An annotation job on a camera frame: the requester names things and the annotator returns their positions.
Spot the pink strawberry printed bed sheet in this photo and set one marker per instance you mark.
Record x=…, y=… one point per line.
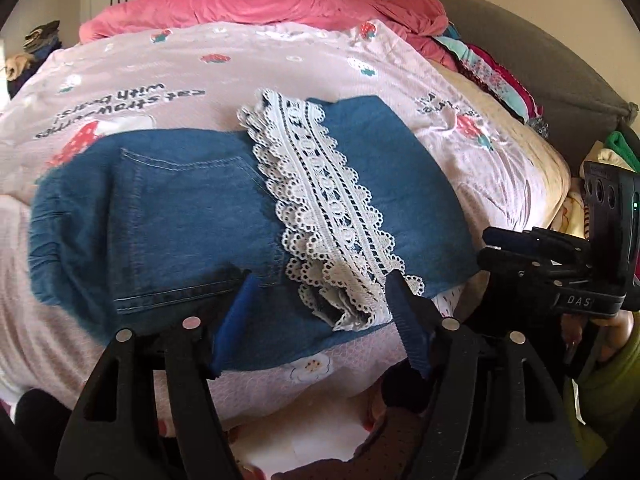
x=300, y=70

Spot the person's right hand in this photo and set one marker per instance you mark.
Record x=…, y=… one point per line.
x=622, y=334

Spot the blue denim pants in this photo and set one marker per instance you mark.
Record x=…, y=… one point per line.
x=175, y=210

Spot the pink duvet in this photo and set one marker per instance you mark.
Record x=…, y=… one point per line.
x=250, y=5

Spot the beige crumpled garment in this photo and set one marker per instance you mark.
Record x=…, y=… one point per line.
x=19, y=64

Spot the yellow cartoon printed blanket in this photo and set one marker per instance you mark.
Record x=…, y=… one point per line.
x=575, y=212

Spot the grey upholstered headboard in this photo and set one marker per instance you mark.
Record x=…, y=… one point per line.
x=525, y=45

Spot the colourful clothes pile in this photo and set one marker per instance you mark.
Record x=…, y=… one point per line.
x=490, y=76

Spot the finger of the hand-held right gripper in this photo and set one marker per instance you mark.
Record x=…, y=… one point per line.
x=515, y=262
x=530, y=241

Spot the green cloth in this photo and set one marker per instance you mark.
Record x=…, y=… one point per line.
x=625, y=147

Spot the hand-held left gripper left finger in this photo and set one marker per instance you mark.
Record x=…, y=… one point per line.
x=235, y=321

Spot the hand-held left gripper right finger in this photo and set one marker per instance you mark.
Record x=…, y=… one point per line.
x=411, y=331

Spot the pile of folded clothes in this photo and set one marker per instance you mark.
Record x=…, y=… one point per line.
x=44, y=37

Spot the person's right forearm, green sleeve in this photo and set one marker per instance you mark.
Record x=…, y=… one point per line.
x=610, y=390

